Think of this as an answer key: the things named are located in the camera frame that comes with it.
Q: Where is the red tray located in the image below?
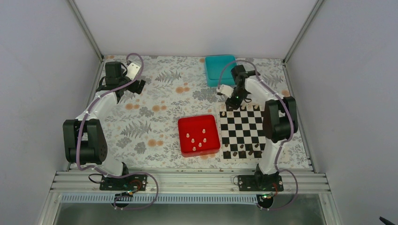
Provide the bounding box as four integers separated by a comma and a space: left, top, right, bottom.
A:
177, 114, 221, 158

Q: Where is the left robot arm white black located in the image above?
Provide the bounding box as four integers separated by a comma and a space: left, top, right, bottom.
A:
62, 61, 145, 190

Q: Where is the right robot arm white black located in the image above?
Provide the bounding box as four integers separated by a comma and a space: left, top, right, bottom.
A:
221, 65, 298, 191

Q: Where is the teal bin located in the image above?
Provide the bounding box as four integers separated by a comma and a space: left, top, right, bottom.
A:
205, 55, 237, 87

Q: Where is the black white chessboard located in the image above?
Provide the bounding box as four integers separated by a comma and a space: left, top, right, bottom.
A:
217, 103, 266, 163

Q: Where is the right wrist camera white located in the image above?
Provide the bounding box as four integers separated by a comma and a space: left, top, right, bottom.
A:
216, 84, 234, 98

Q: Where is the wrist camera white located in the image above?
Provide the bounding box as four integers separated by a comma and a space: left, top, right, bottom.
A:
216, 84, 234, 98
126, 62, 141, 81

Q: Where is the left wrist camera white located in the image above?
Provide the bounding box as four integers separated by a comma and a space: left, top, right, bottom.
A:
126, 62, 141, 81

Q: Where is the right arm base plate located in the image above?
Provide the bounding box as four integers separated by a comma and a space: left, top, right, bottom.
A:
237, 174, 284, 192

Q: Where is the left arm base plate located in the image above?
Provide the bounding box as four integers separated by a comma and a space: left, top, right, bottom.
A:
99, 174, 147, 192

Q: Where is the aluminium rail frame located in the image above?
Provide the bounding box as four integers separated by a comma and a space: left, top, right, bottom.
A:
50, 170, 331, 194

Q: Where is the grey cable duct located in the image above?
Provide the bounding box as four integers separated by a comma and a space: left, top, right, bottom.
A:
61, 193, 258, 204

